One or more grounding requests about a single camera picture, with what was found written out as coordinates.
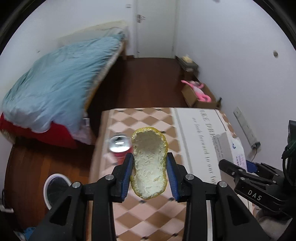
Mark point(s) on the yellow citrus peel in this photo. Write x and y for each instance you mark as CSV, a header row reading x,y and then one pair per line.
x,y
150,149

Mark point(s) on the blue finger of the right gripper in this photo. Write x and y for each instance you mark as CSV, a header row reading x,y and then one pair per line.
x,y
251,167

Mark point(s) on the blue cloth heap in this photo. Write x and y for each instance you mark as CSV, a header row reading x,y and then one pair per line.
x,y
28,232

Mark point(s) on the red bed sheet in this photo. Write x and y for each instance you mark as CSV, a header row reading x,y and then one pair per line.
x,y
56,135

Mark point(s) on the white door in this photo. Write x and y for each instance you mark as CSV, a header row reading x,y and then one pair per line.
x,y
155,24

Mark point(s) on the checkered printed tablecloth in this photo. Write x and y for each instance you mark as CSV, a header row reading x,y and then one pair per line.
x,y
149,212

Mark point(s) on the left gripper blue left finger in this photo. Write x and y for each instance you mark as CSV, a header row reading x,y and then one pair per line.
x,y
122,175

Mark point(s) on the pink plush toy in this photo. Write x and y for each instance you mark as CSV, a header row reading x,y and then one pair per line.
x,y
197,89

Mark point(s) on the brown cardboard box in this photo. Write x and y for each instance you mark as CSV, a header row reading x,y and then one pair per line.
x,y
192,102

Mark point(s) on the white wall power strip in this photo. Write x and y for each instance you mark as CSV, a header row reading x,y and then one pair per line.
x,y
247,130

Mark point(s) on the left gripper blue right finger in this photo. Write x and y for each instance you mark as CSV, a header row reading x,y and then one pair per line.
x,y
176,174

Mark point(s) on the white round trash bin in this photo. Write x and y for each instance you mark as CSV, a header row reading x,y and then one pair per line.
x,y
54,187

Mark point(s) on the pink white box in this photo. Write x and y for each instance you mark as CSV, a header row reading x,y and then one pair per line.
x,y
230,149

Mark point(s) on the tissue box on stool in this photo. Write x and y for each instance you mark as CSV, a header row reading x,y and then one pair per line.
x,y
187,64

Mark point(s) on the red soda can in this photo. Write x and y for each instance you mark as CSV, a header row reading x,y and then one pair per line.
x,y
120,145

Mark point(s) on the checkered pink bed sheet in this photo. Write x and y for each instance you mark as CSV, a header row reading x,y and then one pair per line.
x,y
85,134

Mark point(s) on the light blue duvet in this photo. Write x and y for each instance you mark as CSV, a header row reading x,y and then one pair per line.
x,y
59,87

